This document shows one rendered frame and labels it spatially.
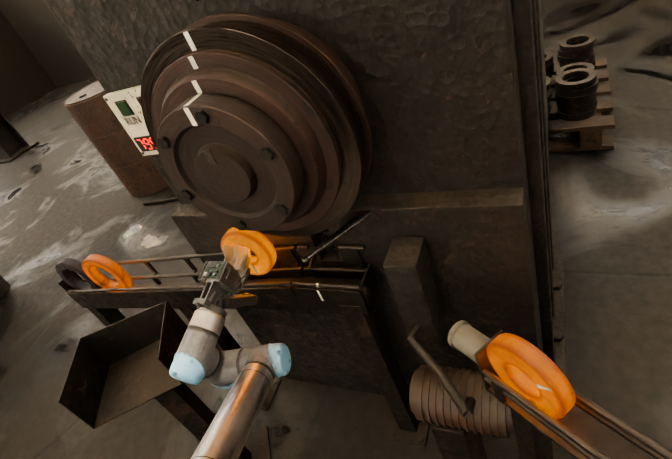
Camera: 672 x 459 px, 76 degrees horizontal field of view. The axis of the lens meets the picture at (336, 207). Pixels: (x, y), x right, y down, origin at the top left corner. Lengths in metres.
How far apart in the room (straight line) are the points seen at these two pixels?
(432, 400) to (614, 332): 0.89
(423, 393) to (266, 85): 0.74
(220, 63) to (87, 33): 0.50
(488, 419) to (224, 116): 0.79
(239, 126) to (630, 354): 1.44
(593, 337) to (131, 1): 1.67
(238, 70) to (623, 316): 1.53
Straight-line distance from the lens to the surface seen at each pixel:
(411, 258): 0.94
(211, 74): 0.78
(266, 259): 1.15
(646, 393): 1.69
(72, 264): 1.86
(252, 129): 0.72
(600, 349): 1.75
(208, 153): 0.79
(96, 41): 1.21
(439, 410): 1.07
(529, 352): 0.80
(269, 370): 1.03
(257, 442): 1.81
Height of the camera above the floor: 1.45
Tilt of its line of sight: 34 degrees down
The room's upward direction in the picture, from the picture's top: 23 degrees counter-clockwise
